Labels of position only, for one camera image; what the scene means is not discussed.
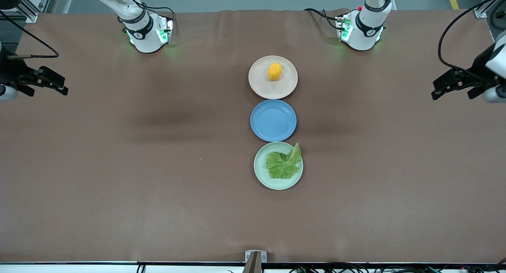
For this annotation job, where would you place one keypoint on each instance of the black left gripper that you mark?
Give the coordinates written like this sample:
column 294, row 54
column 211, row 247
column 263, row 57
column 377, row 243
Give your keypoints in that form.
column 478, row 69

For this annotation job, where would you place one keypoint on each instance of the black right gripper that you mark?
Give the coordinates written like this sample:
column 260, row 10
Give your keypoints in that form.
column 11, row 70

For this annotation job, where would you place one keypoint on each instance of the yellow lemon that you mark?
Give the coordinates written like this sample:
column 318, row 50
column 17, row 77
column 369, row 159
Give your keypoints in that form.
column 274, row 71

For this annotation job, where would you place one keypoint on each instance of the green lettuce leaf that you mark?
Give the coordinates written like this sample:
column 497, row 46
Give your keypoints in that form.
column 282, row 166

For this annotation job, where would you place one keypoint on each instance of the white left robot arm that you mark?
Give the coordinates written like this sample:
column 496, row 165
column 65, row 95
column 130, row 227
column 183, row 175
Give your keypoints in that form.
column 364, row 36

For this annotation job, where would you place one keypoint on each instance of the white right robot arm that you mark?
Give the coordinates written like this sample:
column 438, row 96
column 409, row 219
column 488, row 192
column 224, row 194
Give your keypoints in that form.
column 143, row 38

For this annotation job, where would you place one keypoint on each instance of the brown table mat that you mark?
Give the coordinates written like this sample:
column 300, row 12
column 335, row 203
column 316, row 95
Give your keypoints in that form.
column 138, row 166

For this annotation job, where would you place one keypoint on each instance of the blue round plate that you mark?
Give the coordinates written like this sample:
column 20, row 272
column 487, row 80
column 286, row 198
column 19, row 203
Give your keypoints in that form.
column 272, row 120

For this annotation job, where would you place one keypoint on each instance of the beige round plate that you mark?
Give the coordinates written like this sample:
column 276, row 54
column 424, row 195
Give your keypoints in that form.
column 261, row 85

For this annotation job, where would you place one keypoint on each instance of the pale green round plate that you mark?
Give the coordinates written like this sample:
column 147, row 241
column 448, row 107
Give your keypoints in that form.
column 276, row 183

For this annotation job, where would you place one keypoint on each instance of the aluminium frame profile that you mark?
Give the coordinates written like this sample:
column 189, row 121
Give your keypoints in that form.
column 33, row 8
column 485, row 6

